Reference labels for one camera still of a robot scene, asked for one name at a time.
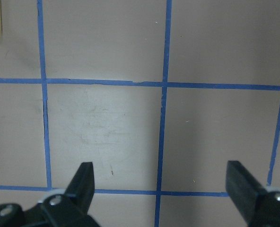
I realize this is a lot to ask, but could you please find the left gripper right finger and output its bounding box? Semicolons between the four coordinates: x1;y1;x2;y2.
225;160;268;224

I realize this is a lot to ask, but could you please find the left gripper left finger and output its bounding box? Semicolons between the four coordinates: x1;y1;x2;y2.
64;162;95;213

